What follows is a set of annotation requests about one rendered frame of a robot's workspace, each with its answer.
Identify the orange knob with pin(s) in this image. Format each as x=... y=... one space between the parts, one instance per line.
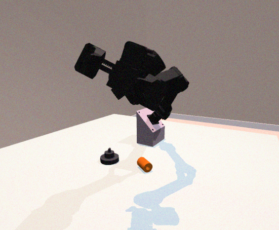
x=144 y=164

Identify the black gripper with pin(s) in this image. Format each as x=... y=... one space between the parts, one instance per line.
x=148 y=91

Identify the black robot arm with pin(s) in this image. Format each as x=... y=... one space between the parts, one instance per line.
x=148 y=61

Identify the dark grey round pedestal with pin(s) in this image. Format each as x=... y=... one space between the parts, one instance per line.
x=109 y=157

